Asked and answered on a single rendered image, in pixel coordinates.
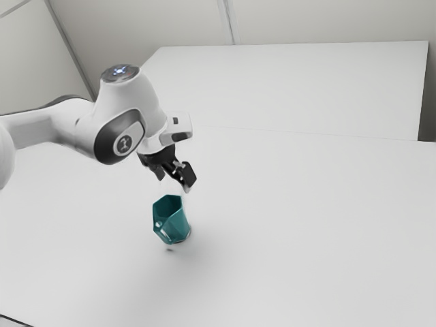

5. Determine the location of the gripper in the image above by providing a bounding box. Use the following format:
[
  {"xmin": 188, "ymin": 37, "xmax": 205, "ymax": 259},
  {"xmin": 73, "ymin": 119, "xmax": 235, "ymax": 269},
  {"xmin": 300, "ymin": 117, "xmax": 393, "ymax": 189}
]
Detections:
[{"xmin": 137, "ymin": 143, "xmax": 198, "ymax": 194}]

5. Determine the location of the teal faceted mug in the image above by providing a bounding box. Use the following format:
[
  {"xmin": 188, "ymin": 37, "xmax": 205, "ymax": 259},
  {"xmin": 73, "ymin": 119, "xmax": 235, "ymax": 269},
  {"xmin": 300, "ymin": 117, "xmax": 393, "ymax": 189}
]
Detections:
[{"xmin": 152, "ymin": 193, "xmax": 192, "ymax": 245}]

